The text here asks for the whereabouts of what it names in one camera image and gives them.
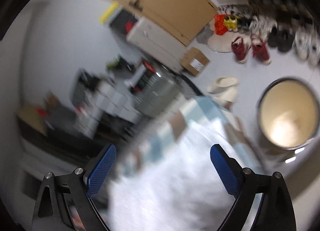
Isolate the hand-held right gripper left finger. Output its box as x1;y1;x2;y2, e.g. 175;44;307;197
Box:
32;143;117;231

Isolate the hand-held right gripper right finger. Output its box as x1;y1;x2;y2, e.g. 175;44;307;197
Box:
210;144;297;231

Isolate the light grey hoodie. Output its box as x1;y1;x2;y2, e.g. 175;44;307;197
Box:
107;119;258;231

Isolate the white drawer desk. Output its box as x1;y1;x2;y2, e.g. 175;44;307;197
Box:
82;81;143;137

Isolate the beige blue checked bed sheet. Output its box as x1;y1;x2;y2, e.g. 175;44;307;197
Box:
120;96;262;174

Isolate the cream slipper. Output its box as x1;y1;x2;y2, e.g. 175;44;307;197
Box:
207;76;240;94
217;88;238;103

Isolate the round beige bin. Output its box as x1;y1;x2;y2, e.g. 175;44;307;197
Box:
258;77;320;151

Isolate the tall flat cardboard sheet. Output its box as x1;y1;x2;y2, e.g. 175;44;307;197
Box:
17;103;48;135

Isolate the grey arched mirror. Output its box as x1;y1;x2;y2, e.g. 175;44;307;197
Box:
72;68;101;97

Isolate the grey dotted rug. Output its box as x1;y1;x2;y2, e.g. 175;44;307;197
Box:
174;73;206;97

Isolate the silver suitcase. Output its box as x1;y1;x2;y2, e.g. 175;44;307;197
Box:
134;67;181;118

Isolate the black red striped shoe box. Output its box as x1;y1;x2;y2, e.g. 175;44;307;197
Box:
125;62;157;95

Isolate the flower bouquet black wrap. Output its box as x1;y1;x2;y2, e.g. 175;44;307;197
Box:
106;57;135;72

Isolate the brown labelled cardboard box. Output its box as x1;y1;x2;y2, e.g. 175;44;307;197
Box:
180;47;210;77

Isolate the red sneaker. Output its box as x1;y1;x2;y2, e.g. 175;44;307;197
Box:
251;37;272;65
231;37;251;63

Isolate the orange plastic bag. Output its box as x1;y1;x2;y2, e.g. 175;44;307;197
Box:
214;14;229;36

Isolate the yellow sneakers pair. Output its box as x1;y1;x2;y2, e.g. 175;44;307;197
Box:
224;16;238;32

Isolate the pile of scattered shoes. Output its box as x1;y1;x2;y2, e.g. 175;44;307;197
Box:
217;4;320;65

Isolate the black shoe box red logo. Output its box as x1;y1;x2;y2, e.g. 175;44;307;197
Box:
124;20;139;35

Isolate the yellow lid shoe box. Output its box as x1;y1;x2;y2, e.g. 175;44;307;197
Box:
99;1;121;23

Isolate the light wooden door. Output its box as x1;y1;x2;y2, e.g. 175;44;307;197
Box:
71;0;218;47

